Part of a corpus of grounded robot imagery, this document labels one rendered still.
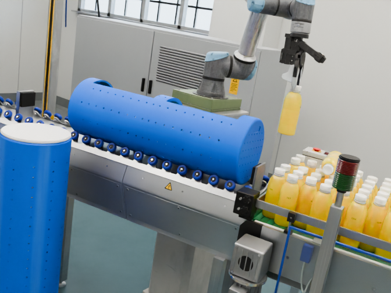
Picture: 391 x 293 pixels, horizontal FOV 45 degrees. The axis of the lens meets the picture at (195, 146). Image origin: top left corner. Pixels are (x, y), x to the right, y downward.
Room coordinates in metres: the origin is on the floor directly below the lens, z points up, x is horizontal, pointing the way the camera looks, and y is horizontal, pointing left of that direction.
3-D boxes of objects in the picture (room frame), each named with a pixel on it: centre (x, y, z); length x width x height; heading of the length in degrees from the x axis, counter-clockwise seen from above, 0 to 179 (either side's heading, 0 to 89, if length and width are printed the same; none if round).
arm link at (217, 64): (2.45, -0.04, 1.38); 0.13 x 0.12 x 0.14; 103
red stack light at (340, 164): (1.36, -0.46, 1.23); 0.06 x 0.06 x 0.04
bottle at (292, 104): (1.81, -0.35, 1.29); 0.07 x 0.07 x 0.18
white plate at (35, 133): (1.86, 0.66, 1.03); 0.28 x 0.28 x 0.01
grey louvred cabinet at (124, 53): (4.33, 0.36, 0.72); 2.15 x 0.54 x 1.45; 53
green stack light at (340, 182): (1.36, -0.46, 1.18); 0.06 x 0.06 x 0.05
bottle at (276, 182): (1.69, -0.33, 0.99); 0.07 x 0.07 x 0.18
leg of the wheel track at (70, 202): (2.37, 0.64, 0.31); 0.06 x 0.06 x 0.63; 64
